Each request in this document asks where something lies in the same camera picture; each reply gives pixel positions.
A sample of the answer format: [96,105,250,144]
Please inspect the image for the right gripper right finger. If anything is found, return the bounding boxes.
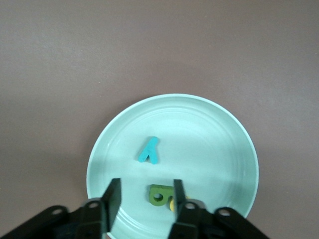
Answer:
[167,179,272,239]

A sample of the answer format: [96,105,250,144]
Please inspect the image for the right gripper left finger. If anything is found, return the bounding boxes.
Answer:
[0,178,122,239]

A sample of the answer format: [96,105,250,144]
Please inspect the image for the yellow letter a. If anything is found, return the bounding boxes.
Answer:
[168,195,198,213]

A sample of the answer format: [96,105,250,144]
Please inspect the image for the green letter b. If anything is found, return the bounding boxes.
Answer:
[149,184,175,208]

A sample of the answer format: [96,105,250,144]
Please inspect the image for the teal letter y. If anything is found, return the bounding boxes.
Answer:
[136,136,160,165]

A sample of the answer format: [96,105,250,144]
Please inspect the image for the light green plate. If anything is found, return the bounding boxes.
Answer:
[86,94,260,239]

